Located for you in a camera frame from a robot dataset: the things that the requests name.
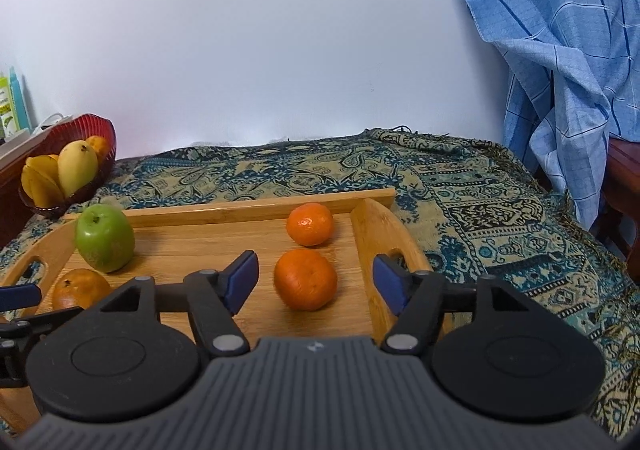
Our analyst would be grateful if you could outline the green box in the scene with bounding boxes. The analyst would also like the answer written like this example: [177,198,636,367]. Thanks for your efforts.
[0,75,13,138]

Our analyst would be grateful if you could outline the blue plaid cloth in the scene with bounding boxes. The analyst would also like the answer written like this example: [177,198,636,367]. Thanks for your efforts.
[440,0,640,231]

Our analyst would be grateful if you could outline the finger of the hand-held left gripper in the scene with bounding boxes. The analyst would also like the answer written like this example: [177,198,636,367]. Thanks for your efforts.
[0,283,42,312]
[0,307,85,388]

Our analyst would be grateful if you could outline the brown wooden cabinet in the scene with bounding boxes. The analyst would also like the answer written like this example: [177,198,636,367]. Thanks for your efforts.
[0,133,38,248]

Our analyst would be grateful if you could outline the dark wooden chair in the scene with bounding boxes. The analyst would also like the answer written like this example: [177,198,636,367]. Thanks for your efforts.
[597,136,640,261]

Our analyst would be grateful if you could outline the wooden serving tray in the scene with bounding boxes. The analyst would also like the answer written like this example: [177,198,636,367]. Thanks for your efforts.
[0,187,435,436]

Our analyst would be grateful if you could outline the orange tangerine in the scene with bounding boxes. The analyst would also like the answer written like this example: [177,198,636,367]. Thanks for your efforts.
[273,249,338,312]
[286,203,334,247]

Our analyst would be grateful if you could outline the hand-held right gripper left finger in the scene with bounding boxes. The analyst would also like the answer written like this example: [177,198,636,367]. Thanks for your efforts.
[97,250,260,358]

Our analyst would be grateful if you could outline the orange in fruit bowl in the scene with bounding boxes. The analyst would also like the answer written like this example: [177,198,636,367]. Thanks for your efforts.
[86,135,110,163]

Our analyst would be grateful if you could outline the red glass fruit bowl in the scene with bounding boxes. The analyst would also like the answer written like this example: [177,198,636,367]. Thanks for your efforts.
[18,113,117,218]

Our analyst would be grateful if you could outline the white flat tray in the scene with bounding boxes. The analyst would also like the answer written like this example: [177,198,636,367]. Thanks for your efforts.
[0,127,35,156]

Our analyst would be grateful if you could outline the large yellow-orange orange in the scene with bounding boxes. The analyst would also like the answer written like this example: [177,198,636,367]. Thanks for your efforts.
[51,268,113,311]

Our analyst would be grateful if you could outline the teal patterned blanket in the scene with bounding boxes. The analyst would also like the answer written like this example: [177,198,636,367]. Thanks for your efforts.
[0,127,640,441]

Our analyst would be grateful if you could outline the yellow mango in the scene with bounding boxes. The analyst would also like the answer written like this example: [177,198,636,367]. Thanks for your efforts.
[57,140,99,198]

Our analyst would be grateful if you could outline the green apple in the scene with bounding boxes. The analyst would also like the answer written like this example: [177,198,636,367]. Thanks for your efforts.
[75,203,136,274]

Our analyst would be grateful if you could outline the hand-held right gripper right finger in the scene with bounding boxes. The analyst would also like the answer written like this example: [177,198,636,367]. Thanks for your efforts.
[372,253,533,356]

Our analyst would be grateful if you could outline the yellow starfruit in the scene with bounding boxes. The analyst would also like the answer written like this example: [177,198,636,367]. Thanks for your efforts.
[21,154,66,208]

